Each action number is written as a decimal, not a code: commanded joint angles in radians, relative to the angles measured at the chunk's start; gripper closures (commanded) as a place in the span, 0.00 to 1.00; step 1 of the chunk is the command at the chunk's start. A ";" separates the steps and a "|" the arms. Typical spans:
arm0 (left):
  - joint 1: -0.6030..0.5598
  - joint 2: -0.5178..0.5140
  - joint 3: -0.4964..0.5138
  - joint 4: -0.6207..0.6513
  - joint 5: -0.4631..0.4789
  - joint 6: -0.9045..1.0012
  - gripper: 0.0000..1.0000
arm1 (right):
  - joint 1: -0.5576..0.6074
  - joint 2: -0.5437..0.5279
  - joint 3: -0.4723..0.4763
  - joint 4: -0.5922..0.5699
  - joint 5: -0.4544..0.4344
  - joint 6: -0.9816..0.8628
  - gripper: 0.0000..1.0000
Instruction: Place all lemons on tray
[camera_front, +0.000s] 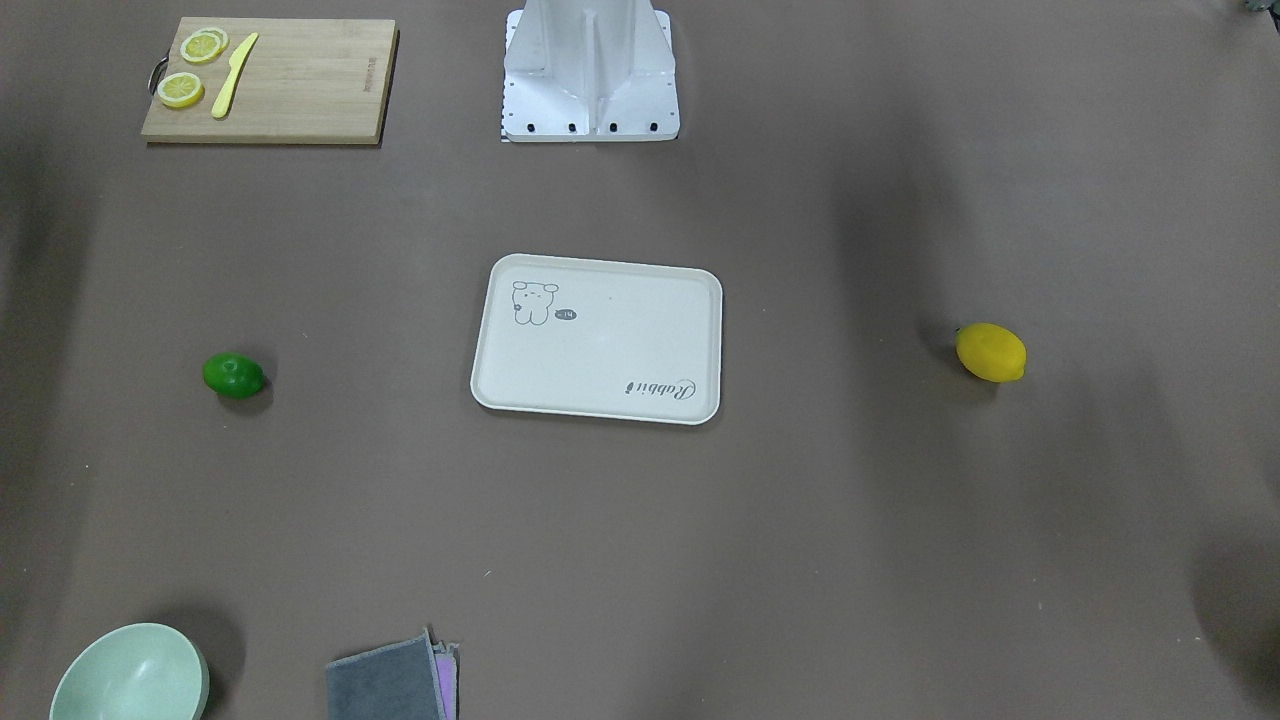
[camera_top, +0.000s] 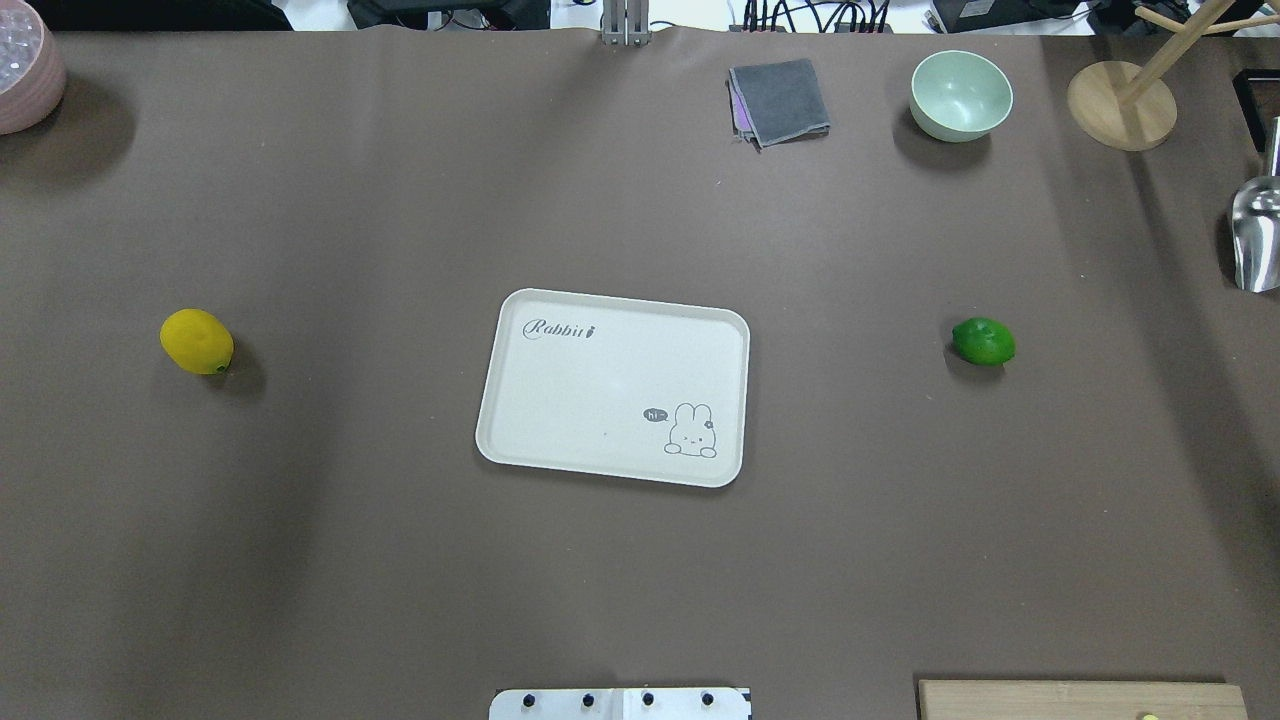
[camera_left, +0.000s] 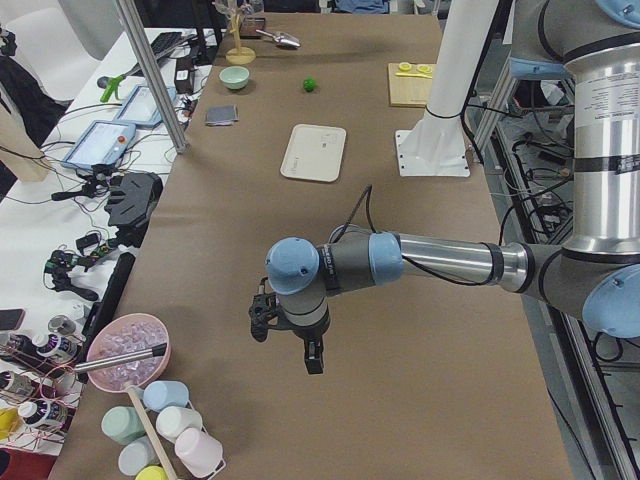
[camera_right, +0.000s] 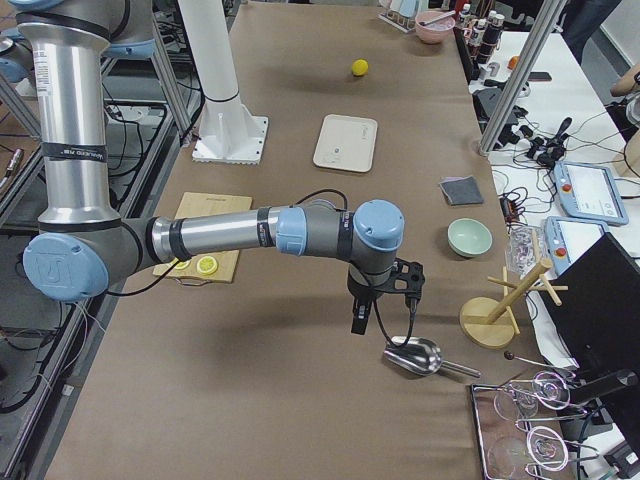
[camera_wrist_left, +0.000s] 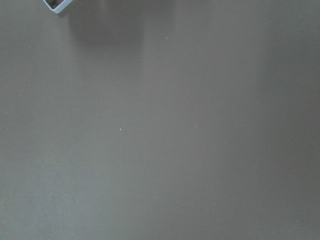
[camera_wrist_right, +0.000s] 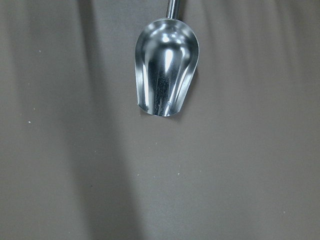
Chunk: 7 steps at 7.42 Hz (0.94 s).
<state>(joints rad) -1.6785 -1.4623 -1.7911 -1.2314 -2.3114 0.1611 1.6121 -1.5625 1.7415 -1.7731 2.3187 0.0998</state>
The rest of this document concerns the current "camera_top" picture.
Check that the green lemon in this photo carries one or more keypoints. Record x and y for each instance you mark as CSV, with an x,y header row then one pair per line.
x,y
983,341

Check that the yellow lemon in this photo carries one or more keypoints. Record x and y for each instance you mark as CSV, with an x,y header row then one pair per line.
x,y
197,342

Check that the white rabbit tray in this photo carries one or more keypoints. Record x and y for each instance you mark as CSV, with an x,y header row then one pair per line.
x,y
617,387

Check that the grey folded cloth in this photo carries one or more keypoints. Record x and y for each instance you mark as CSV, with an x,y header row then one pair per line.
x,y
777,103

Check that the mint green bowl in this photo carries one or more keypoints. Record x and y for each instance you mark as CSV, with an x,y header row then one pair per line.
x,y
957,96

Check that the wooden cutting board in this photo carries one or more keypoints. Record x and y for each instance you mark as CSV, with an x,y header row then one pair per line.
x,y
1053,699

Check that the wooden mug tree stand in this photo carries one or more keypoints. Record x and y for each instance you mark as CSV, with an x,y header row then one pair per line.
x,y
1128,107

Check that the metal scoop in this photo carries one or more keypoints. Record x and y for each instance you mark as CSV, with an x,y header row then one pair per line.
x,y
1254,222

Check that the pink bowl with ice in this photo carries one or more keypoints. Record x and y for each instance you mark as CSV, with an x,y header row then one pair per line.
x,y
33,75

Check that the aluminium frame post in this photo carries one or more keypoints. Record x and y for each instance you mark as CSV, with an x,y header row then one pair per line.
x,y
626,23

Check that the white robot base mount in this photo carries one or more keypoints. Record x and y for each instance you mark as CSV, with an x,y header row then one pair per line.
x,y
693,702

